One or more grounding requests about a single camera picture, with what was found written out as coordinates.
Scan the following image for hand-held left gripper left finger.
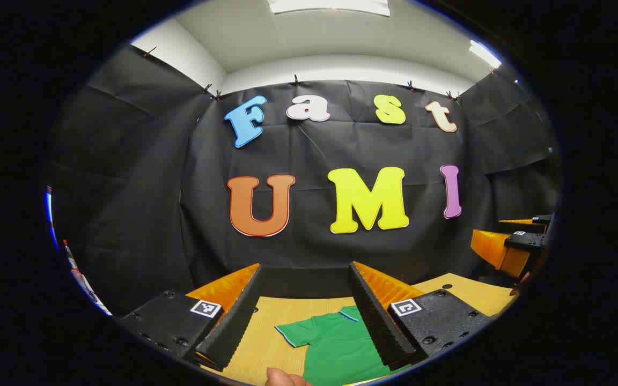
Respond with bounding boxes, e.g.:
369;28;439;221
115;263;263;372

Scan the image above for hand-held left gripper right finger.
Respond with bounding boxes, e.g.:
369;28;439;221
348;261;492;372

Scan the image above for green T-shirt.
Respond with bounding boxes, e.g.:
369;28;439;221
275;306;411;385

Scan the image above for black backdrop cloth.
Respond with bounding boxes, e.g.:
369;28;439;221
46;46;563;317

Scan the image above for rectangular ceiling light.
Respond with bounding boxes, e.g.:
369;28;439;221
266;0;391;18
468;39;503;70

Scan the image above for red tipped bottle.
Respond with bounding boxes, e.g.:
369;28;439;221
62;240;80;271

